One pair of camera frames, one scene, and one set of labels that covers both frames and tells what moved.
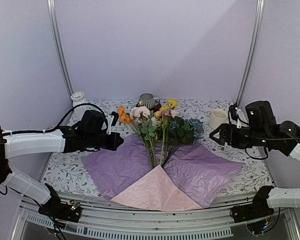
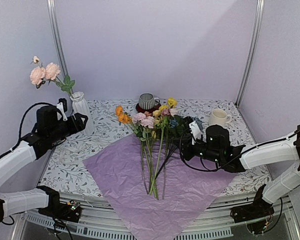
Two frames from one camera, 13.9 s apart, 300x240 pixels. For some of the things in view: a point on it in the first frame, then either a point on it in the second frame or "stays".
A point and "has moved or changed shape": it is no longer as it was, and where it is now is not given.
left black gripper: [114, 145] -> [75, 128]
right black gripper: [230, 139] -> [187, 153]
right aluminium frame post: [253, 54] stays
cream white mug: [218, 116] stays
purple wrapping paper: [201, 171] has moved or changed shape
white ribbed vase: [78, 99] stays
